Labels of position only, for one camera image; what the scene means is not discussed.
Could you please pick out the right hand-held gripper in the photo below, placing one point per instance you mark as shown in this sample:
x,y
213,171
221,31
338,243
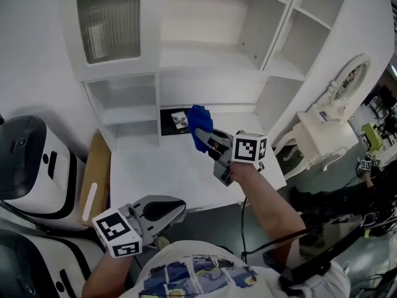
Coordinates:
x,y
248,147

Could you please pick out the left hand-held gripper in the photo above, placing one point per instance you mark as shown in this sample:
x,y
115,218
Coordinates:
x,y
118,231

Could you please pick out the blue wiping cloth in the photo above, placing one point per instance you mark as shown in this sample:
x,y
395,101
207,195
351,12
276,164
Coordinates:
x,y
200,120

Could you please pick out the white shelving cabinet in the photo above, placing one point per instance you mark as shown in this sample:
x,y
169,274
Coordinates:
x,y
201,20

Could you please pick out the person's right forearm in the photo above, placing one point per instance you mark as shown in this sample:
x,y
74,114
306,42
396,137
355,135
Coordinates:
x,y
266,210

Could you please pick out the person's left forearm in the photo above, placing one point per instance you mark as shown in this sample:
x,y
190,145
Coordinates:
x,y
108,275

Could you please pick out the white desk surface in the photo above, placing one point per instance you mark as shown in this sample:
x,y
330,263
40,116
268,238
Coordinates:
x,y
173,172

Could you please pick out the person's right hand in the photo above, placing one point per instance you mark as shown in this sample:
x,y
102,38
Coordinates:
x,y
245,171

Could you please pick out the person's shoe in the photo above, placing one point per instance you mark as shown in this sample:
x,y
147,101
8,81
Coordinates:
x,y
162,242

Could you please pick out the person's white printed shirt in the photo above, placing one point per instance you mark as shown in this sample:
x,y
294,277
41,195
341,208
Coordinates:
x,y
186,250

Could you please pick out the black box with picture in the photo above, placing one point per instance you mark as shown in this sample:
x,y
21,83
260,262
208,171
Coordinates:
x,y
167,126

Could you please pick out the brown cardboard box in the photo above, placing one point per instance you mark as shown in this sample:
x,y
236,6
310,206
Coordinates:
x,y
99,166

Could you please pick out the white ornate dressing table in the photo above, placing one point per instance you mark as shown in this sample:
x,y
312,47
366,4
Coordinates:
x,y
322,141

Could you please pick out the small blue white packet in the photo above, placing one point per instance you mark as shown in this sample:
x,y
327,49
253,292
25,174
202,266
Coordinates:
x,y
324,115

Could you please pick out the ribbed glass cabinet door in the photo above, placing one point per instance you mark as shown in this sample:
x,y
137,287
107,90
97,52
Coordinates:
x,y
152,26

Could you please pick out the white black service robot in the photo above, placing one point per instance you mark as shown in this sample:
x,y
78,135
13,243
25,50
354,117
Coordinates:
x,y
34,265
34,172

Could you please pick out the light green box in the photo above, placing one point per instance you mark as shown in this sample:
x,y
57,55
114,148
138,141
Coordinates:
x,y
372,135

